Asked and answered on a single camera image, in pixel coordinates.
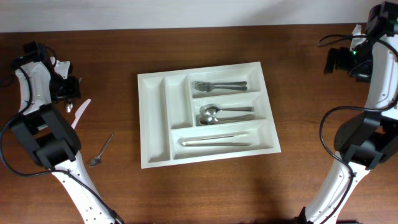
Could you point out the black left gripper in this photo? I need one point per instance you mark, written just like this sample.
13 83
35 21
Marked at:
69 92

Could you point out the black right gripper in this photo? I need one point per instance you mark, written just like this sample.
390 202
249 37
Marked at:
331 61

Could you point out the small metal teaspoon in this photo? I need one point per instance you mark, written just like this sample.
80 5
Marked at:
72 92

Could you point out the metal fork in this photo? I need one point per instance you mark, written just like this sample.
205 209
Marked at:
209 88
244 83

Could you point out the large metal spoon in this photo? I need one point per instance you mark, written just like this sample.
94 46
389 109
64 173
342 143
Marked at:
211 109
212 120

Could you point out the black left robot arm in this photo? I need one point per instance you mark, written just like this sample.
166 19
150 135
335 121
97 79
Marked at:
49 139

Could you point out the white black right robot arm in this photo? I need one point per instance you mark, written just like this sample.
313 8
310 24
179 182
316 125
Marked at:
369 138

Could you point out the small metal rod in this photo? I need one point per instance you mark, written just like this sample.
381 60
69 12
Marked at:
97 159

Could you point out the white plastic cutlery tray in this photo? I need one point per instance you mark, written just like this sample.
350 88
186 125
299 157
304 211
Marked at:
169 110

